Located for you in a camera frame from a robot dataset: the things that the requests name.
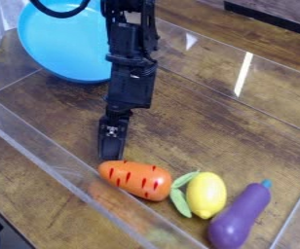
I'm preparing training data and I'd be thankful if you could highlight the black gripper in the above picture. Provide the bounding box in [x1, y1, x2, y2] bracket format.
[97, 54, 158, 160]

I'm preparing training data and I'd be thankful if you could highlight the orange toy carrot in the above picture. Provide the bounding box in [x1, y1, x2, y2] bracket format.
[97, 160, 172, 201]

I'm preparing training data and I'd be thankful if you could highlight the yellow toy lemon with leaves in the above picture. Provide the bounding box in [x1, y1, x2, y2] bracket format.
[170, 171, 226, 219]

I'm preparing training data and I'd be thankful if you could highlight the purple toy eggplant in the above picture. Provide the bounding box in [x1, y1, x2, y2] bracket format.
[207, 179, 273, 249]

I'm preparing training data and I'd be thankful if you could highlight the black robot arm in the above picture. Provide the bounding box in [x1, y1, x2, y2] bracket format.
[97, 0, 159, 160]

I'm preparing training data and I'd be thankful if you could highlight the blue plastic plate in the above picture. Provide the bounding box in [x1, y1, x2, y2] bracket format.
[17, 0, 111, 84]

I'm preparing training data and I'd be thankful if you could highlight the clear acrylic tray wall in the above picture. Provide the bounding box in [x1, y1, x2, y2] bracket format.
[0, 104, 207, 249]

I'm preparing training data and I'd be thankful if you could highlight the black cable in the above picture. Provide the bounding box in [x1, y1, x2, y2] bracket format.
[27, 0, 92, 19]

